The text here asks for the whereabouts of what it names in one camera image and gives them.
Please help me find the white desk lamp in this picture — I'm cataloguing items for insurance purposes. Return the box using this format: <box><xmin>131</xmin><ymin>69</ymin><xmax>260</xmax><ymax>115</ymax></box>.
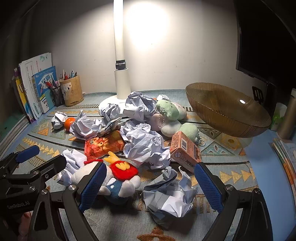
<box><xmin>98</xmin><ymin>0</ymin><xmax>132</xmax><ymax>116</ymax></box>

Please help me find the flat stack of books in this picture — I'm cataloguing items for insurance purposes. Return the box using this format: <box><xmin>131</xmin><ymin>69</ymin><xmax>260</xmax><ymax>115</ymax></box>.
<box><xmin>272</xmin><ymin>138</ymin><xmax>296</xmax><ymax>186</ymax></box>

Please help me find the black mesh pen holder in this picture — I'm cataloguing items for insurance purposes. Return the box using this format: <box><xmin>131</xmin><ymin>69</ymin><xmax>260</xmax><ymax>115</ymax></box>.
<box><xmin>50</xmin><ymin>86</ymin><xmax>65</xmax><ymax>107</ymax></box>

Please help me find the bamboo pen holder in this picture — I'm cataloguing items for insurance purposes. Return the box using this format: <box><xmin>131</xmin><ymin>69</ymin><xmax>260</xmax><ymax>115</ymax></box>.
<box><xmin>59</xmin><ymin>75</ymin><xmax>84</xmax><ymax>107</ymax></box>

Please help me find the red orange snack packet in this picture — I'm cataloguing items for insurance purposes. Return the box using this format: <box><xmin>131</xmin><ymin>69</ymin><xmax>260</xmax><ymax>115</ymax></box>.
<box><xmin>84</xmin><ymin>131</ymin><xmax>126</xmax><ymax>161</ymax></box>

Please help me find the green white plush toy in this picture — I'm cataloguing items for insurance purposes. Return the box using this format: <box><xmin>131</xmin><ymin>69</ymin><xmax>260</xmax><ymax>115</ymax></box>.
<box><xmin>150</xmin><ymin>95</ymin><xmax>187</xmax><ymax>123</ymax></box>
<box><xmin>161</xmin><ymin>120</ymin><xmax>206</xmax><ymax>146</ymax></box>

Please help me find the orange fruit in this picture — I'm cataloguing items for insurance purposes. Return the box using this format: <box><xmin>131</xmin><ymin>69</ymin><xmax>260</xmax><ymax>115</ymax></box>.
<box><xmin>64</xmin><ymin>117</ymin><xmax>77</xmax><ymax>131</ymax></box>

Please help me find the black slotted object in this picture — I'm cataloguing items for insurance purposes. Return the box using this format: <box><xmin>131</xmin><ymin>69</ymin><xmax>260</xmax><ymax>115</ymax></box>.
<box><xmin>252</xmin><ymin>86</ymin><xmax>264</xmax><ymax>105</ymax></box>

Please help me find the pink cardboard box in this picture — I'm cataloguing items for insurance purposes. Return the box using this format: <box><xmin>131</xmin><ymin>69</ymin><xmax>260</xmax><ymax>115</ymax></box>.
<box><xmin>169</xmin><ymin>131</ymin><xmax>201</xmax><ymax>173</ymax></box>

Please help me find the green white tissue pack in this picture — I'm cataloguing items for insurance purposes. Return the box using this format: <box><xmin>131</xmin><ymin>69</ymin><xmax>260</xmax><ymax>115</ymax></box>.
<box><xmin>270</xmin><ymin>102</ymin><xmax>287</xmax><ymax>131</ymax></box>

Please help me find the white paper ball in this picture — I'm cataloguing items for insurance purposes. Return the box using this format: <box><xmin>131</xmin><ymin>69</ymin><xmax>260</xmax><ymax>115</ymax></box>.
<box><xmin>55</xmin><ymin>149</ymin><xmax>87</xmax><ymax>186</ymax></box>
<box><xmin>69</xmin><ymin>113</ymin><xmax>105</xmax><ymax>141</ymax></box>
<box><xmin>102</xmin><ymin>91</ymin><xmax>158</xmax><ymax>123</ymax></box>
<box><xmin>141</xmin><ymin>166</ymin><xmax>199</xmax><ymax>230</ymax></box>
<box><xmin>120</xmin><ymin>123</ymin><xmax>173</xmax><ymax>171</ymax></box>
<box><xmin>51</xmin><ymin>111</ymin><xmax>67</xmax><ymax>130</ymax></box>

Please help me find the bunch of pens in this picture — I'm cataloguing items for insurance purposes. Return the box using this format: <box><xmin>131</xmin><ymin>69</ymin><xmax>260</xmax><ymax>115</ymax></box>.
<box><xmin>60</xmin><ymin>70</ymin><xmax>78</xmax><ymax>81</ymax></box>
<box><xmin>45</xmin><ymin>79</ymin><xmax>61</xmax><ymax>89</ymax></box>

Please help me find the row of upright books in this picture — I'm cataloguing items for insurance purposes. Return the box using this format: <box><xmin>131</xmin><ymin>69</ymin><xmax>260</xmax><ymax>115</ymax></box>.
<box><xmin>10</xmin><ymin>52</ymin><xmax>57</xmax><ymax>124</ymax></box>

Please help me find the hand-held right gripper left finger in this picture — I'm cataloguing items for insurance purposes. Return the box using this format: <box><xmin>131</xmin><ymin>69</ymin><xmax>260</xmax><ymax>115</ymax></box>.
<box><xmin>27</xmin><ymin>161</ymin><xmax>108</xmax><ymax>241</ymax></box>

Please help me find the grey striped plush toy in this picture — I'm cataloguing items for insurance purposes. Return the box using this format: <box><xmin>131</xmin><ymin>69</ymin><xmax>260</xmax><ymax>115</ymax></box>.
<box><xmin>98</xmin><ymin>117</ymin><xmax>123</xmax><ymax>136</ymax></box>

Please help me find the brown wicker basket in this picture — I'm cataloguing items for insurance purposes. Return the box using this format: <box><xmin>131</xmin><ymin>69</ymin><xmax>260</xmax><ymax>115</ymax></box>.
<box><xmin>185</xmin><ymin>83</ymin><xmax>271</xmax><ymax>138</ymax></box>

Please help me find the black monitor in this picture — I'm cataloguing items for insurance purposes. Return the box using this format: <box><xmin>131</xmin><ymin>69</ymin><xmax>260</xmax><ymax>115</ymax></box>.
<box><xmin>234</xmin><ymin>0</ymin><xmax>296</xmax><ymax>98</ymax></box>

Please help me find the blue patterned table mat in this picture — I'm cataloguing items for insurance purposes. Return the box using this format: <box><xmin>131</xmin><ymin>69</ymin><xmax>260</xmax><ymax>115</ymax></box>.
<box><xmin>0</xmin><ymin>89</ymin><xmax>262</xmax><ymax>241</ymax></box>

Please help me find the white red blue plush toy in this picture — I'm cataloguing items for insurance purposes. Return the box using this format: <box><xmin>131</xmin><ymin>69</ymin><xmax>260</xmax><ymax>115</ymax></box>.
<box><xmin>70</xmin><ymin>151</ymin><xmax>141</xmax><ymax>205</ymax></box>

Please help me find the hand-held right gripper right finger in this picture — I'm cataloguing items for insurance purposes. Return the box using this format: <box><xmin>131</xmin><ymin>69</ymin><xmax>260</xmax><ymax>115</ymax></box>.
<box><xmin>194</xmin><ymin>162</ymin><xmax>274</xmax><ymax>241</ymax></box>

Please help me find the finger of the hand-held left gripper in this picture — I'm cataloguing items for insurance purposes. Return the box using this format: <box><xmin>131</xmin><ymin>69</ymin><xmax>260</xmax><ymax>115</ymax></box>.
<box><xmin>0</xmin><ymin>146</ymin><xmax>40</xmax><ymax>178</ymax></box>
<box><xmin>5</xmin><ymin>155</ymin><xmax>67</xmax><ymax>186</ymax></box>

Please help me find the metallic thermos bottle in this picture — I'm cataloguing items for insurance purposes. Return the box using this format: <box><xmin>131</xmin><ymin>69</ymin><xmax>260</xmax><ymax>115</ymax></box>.
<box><xmin>277</xmin><ymin>89</ymin><xmax>296</xmax><ymax>140</ymax></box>

